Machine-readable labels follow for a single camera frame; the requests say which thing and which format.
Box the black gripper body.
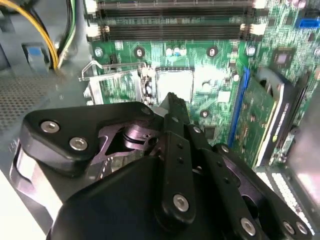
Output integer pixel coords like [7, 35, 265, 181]
[9, 122, 253, 240]

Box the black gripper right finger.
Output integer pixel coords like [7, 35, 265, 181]
[187, 124, 315, 240]

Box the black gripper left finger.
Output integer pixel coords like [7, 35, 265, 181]
[19, 91, 198, 226]

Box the thin wire locking lever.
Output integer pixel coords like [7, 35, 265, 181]
[78, 59, 148, 82]

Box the silver square CPU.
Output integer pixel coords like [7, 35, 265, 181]
[156, 67, 195, 104]

